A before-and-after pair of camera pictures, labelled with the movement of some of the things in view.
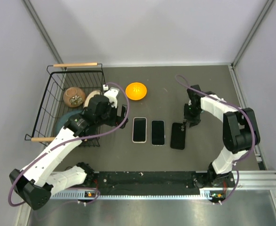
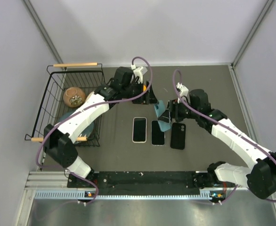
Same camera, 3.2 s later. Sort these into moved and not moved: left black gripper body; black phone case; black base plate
Moved: left black gripper body
Not moved: black phone case; black base plate
